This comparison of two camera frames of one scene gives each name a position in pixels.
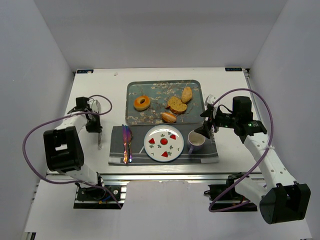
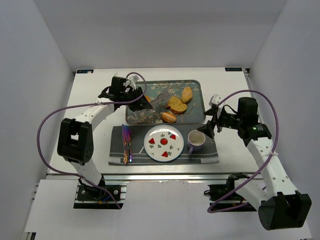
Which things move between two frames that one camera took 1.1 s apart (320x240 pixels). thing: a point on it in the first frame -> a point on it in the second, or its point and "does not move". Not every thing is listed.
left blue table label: (84, 71) does not move
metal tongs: (96, 106) -> (159, 98)
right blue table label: (233, 69) does not move
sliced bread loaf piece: (176, 105) does not move
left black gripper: (93, 125) -> (136, 98)
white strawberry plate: (163, 143) does not move
